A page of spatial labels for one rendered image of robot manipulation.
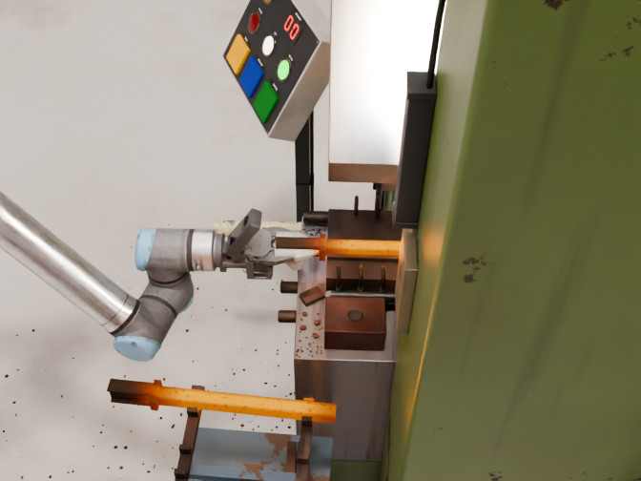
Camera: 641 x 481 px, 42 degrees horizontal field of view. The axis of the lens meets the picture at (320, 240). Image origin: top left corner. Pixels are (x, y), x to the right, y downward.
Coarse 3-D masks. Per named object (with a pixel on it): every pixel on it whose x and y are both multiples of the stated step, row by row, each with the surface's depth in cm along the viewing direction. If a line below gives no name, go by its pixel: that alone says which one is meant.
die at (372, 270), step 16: (336, 224) 179; (352, 224) 179; (368, 224) 179; (384, 224) 179; (400, 240) 175; (336, 256) 172; (352, 256) 172; (368, 256) 172; (384, 256) 172; (336, 272) 171; (352, 272) 171; (368, 272) 171; (352, 288) 172; (368, 288) 172
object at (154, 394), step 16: (112, 384) 155; (128, 384) 155; (144, 384) 155; (160, 384) 156; (112, 400) 157; (128, 400) 157; (144, 400) 157; (160, 400) 154; (176, 400) 154; (192, 400) 154; (208, 400) 154; (224, 400) 154; (240, 400) 154; (256, 400) 154; (272, 400) 154; (288, 400) 154; (272, 416) 154; (288, 416) 154; (320, 416) 152
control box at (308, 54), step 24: (288, 0) 197; (312, 0) 202; (240, 24) 214; (264, 24) 205; (288, 24) 196; (312, 24) 190; (288, 48) 196; (312, 48) 189; (240, 72) 212; (264, 72) 204; (288, 72) 195; (312, 72) 191; (288, 96) 195; (312, 96) 197; (288, 120) 199
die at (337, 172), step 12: (336, 168) 146; (348, 168) 146; (360, 168) 146; (372, 168) 145; (384, 168) 145; (396, 168) 145; (336, 180) 148; (348, 180) 148; (360, 180) 148; (372, 180) 148; (384, 180) 148; (396, 180) 148
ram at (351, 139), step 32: (352, 0) 114; (384, 0) 114; (416, 0) 114; (352, 32) 118; (384, 32) 118; (416, 32) 118; (352, 64) 122; (384, 64) 122; (416, 64) 122; (352, 96) 127; (384, 96) 127; (352, 128) 132; (384, 128) 132; (352, 160) 137; (384, 160) 137
